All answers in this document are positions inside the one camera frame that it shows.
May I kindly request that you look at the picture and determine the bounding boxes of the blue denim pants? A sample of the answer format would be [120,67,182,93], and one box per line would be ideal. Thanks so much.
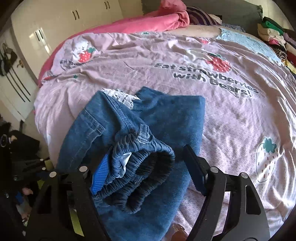
[57,87,205,240]

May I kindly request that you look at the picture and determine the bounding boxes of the pink strawberry bed sheet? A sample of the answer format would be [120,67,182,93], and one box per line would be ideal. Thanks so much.
[34,32,295,235]

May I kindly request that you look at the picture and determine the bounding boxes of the black handbag on door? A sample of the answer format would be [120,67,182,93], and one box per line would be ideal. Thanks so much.
[1,43,18,76]

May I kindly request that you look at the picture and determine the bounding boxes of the light blue crochet cloth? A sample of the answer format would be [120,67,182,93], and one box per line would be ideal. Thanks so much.
[216,28,283,66]

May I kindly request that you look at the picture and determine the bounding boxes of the stack of folded clothes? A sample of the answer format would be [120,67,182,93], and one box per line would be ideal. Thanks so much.
[257,16,295,77]

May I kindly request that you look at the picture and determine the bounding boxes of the cream wardrobe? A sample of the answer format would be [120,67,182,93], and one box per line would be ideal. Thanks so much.
[11,0,143,77]

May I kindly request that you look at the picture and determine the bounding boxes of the grey headboard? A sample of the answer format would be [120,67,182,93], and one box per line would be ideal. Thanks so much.
[142,0,265,35]

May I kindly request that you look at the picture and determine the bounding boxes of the striped purple pillow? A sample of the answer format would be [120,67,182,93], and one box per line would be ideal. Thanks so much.
[186,6,221,26]

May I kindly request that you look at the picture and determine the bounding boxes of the pink blanket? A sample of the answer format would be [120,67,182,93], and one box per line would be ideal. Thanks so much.
[38,0,190,86]

